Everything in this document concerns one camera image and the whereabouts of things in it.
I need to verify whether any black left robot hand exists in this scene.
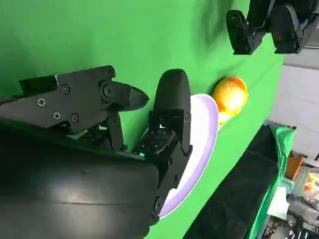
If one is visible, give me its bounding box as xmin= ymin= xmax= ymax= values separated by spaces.
xmin=226 ymin=0 xmax=319 ymax=55

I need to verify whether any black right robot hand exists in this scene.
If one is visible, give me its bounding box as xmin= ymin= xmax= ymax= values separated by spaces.
xmin=0 ymin=65 xmax=193 ymax=239

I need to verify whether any orange and white bread roll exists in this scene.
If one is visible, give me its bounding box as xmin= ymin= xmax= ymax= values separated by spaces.
xmin=211 ymin=75 xmax=249 ymax=125

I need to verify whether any green table cloth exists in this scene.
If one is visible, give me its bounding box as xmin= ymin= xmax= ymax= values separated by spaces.
xmin=0 ymin=0 xmax=286 ymax=239
xmin=245 ymin=123 xmax=297 ymax=239

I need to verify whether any lilac plate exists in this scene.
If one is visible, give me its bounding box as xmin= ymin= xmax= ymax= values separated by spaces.
xmin=159 ymin=93 xmax=220 ymax=220

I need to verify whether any orange box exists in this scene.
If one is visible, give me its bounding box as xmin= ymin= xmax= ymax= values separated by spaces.
xmin=286 ymin=154 xmax=304 ymax=180

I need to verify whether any black table skirt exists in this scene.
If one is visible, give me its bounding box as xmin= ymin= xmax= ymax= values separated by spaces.
xmin=183 ymin=124 xmax=280 ymax=239

